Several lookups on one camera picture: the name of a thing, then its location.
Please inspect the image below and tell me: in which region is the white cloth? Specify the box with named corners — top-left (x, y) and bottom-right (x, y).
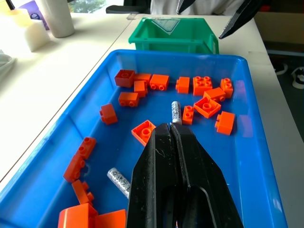
top-left (0, 49), bottom-right (18, 79)

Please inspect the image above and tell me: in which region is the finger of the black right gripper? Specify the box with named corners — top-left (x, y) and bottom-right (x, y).
top-left (218, 0), bottom-right (265, 40)
top-left (177, 0), bottom-right (196, 14)

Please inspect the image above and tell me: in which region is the white foam block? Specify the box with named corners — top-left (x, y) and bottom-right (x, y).
top-left (23, 19), bottom-right (52, 53)

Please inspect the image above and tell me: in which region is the white cylindrical cup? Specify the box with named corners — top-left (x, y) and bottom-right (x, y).
top-left (38, 0), bottom-right (76, 38)

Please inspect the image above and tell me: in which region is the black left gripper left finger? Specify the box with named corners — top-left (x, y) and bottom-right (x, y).
top-left (126, 123), bottom-right (189, 228)

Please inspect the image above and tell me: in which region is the purple packet with logo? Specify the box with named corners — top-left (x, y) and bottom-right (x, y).
top-left (18, 0), bottom-right (51, 31)

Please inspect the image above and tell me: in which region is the black chair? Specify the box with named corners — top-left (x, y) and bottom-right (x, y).
top-left (105, 0), bottom-right (152, 14)

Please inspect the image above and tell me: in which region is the brown cardboard box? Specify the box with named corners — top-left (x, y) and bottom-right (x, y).
top-left (255, 10), bottom-right (304, 45)

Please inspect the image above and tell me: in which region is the green plastic bin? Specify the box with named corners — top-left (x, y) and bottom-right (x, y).
top-left (128, 17), bottom-right (220, 55)

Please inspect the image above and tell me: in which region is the black and white shoe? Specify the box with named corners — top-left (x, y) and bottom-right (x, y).
top-left (290, 66), bottom-right (304, 90)
top-left (273, 62), bottom-right (289, 76)

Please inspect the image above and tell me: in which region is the silver metal cylinder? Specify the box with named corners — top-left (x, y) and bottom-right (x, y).
top-left (106, 167), bottom-right (131, 199)
top-left (171, 101), bottom-right (183, 125)

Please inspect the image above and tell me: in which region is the blue plastic tray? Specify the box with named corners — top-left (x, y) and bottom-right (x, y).
top-left (0, 49), bottom-right (288, 228)

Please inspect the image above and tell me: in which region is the clear plastic bag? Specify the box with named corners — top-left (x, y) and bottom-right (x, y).
top-left (151, 18), bottom-right (181, 36)

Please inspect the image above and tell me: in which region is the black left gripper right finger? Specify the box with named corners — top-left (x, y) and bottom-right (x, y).
top-left (170, 123), bottom-right (245, 228)

